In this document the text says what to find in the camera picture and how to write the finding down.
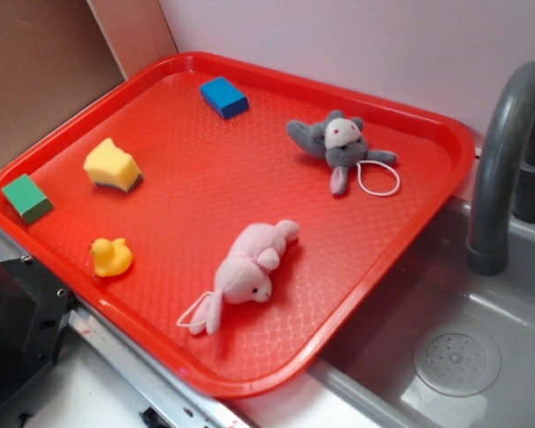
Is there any blue sponge block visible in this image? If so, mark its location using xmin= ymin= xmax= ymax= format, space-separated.
xmin=200 ymin=77 xmax=250 ymax=119

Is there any yellow sponge with dark base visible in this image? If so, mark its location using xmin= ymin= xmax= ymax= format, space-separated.
xmin=83 ymin=137 xmax=143 ymax=193

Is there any green sponge block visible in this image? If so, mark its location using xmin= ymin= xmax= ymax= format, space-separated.
xmin=2 ymin=174 xmax=54 ymax=225

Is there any red plastic tray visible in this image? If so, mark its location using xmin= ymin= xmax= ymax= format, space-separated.
xmin=0 ymin=53 xmax=474 ymax=399

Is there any pink plush bunny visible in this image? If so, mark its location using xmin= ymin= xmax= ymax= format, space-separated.
xmin=177 ymin=219 xmax=300 ymax=335

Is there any grey plush mouse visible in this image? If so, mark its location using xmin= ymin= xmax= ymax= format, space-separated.
xmin=285 ymin=110 xmax=398 ymax=196

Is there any yellow rubber duck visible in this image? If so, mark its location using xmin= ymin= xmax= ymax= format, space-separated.
xmin=90 ymin=238 xmax=133 ymax=277

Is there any grey plastic sink basin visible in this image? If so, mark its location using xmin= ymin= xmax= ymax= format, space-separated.
xmin=310 ymin=200 xmax=535 ymax=427

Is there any grey toy faucet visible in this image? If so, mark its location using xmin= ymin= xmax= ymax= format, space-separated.
xmin=466 ymin=61 xmax=535 ymax=276

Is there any brown cardboard panel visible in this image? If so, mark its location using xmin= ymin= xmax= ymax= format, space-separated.
xmin=0 ymin=1 xmax=123 ymax=169

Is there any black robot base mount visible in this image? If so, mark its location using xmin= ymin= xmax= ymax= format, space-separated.
xmin=0 ymin=257 xmax=71 ymax=396

